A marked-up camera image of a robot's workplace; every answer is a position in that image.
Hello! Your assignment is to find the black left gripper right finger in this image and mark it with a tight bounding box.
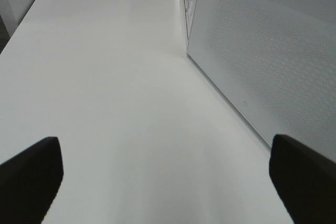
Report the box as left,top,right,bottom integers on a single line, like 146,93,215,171
269,134,335,223

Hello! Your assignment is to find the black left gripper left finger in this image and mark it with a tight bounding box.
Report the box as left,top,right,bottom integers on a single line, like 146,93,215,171
1,137,64,223

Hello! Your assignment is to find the white microwave door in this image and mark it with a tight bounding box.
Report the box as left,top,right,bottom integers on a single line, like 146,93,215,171
186,0,336,156

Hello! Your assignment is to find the white microwave oven body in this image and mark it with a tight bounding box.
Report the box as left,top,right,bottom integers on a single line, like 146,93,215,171
181,0,336,156

